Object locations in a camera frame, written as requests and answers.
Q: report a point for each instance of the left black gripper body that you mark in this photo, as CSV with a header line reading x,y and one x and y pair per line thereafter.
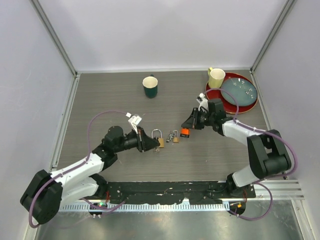
x,y
140,139

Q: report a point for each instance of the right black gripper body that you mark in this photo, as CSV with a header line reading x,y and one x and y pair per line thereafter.
x,y
200,119

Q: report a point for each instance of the orange black padlock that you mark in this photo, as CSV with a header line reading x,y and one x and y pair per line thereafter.
x,y
185,133

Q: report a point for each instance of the large brass padlock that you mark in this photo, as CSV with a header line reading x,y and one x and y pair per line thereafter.
x,y
157,133

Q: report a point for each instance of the small brass long-shackle padlock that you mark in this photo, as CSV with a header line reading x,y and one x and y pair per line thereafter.
x,y
176,136

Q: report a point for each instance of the keys with panda keychain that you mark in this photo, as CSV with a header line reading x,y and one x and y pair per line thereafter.
x,y
170,137

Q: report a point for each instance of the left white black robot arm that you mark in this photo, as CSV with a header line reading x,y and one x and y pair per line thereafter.
x,y
47,192

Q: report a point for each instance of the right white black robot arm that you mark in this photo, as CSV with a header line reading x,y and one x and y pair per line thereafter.
x,y
267,152

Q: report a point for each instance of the yellow mug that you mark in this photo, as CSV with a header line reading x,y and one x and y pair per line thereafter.
x,y
216,77

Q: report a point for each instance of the blue ceramic plate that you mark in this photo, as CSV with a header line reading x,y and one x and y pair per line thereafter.
x,y
239,90

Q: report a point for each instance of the dark green mug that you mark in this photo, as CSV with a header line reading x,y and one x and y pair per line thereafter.
x,y
150,86

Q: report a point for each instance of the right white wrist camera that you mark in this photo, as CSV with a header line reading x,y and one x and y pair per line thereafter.
x,y
202,101

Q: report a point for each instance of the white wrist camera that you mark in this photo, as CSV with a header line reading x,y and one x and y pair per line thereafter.
x,y
202,101
133,120

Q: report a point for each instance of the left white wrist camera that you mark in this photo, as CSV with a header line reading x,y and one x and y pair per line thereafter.
x,y
133,120

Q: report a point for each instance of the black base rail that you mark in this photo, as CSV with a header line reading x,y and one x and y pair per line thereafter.
x,y
173,192

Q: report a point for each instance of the white slotted cable duct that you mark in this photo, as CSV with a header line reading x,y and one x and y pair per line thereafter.
x,y
185,206

